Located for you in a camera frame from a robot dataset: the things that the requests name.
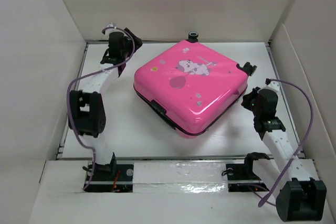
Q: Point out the pink hard-shell suitcase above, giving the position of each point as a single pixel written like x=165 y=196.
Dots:
x=190 y=86

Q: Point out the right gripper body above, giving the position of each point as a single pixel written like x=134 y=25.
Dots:
x=249 y=102

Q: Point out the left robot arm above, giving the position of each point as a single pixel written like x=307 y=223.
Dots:
x=86 y=113

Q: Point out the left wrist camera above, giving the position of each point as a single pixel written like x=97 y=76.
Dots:
x=109 y=29

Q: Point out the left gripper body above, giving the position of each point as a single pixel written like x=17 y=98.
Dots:
x=127 y=52

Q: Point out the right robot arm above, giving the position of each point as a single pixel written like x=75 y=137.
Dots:
x=298 y=196

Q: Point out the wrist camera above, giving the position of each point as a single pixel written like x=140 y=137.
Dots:
x=272 y=85
x=109 y=29

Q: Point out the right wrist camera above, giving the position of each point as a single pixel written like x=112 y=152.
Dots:
x=272 y=85

